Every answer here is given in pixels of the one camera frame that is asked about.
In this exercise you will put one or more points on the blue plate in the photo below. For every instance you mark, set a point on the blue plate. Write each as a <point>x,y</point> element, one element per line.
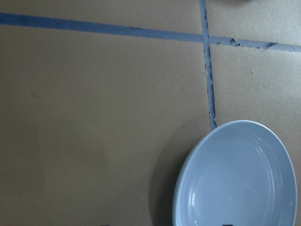
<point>239,174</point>

